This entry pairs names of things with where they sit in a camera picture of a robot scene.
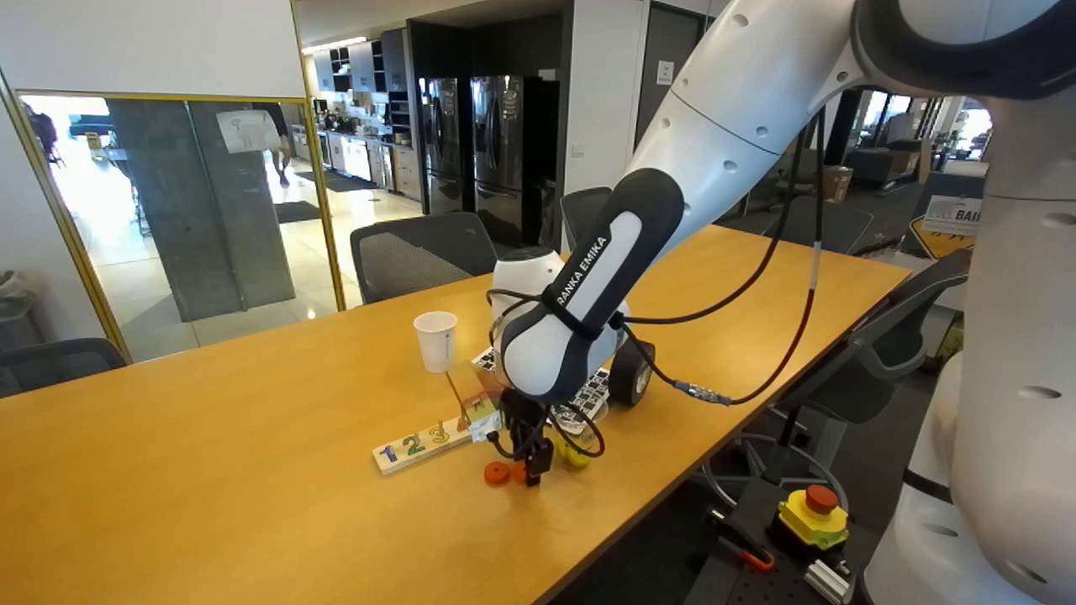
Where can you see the wooden number puzzle board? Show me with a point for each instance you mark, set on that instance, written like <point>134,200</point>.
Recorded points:
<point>424,443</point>

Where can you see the orange coin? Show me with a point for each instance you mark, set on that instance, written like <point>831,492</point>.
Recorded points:
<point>495,471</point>

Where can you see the yellow coin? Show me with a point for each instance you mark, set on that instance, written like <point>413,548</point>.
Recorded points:
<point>572,457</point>

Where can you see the dark grey office chair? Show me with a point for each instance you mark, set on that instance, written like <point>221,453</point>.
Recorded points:
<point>54,363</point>

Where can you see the yellow red emergency stop button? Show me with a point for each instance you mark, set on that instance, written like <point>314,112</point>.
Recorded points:
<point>814,516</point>

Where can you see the brown paper cup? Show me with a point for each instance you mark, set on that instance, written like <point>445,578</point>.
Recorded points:
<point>834,181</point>

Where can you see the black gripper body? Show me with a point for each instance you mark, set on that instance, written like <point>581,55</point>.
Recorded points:
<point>522,414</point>

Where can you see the white paper cup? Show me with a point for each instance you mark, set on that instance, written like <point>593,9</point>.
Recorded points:
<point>435,341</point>

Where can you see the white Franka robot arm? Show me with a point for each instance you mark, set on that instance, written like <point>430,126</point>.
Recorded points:
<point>729,112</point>

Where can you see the black mesh office chair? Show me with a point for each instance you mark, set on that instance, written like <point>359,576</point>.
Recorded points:
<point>424,252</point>

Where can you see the black glass cabinet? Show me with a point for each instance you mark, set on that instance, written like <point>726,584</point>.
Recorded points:
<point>482,145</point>

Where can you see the black white marker checkerboard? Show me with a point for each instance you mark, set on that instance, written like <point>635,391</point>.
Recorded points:
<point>593,391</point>

